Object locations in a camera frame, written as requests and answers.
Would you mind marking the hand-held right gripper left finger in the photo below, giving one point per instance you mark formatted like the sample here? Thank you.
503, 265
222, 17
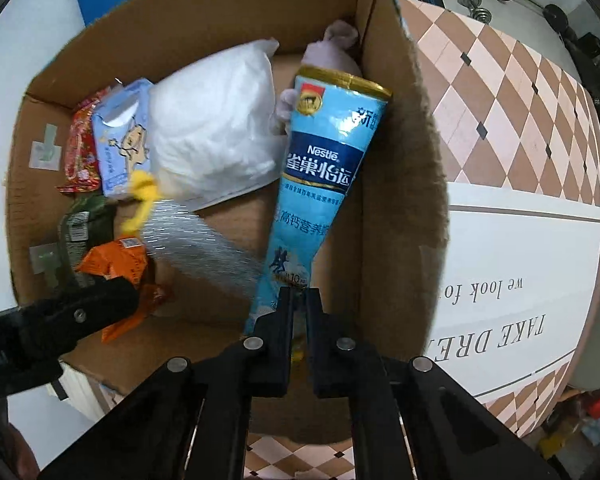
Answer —
272, 355

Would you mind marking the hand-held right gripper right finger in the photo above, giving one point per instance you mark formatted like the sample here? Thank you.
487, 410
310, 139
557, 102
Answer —
330, 360

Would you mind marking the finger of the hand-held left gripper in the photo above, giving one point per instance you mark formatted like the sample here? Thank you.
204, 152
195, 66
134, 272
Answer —
80, 310

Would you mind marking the orange snack packet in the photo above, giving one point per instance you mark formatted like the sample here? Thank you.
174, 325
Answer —
115, 262

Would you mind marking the green snack packet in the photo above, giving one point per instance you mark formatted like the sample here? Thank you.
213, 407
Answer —
80, 230

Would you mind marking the yellow silver pouch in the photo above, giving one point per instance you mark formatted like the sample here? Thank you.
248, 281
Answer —
195, 245

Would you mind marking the red patterned packet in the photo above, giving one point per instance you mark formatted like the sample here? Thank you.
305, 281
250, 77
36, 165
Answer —
82, 155

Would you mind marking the light blue tissue pack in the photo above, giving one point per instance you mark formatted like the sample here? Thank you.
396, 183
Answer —
120, 150

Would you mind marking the cardboard box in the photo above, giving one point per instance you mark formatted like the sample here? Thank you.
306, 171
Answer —
400, 210

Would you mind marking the long light blue packet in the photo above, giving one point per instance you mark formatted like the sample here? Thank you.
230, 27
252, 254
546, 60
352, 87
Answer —
320, 170

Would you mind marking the white plastic bag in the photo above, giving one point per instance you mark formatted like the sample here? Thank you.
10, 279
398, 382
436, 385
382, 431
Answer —
215, 125

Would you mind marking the person's left forearm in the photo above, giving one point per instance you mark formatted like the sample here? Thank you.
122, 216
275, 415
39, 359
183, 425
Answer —
22, 455

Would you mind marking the checked tablecloth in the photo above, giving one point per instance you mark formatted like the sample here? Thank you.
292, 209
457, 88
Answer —
505, 260

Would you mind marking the small metal dumbbell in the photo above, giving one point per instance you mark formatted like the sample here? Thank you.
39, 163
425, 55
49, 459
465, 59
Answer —
482, 14
471, 0

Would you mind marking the black box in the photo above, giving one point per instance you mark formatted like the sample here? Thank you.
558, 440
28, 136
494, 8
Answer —
590, 44

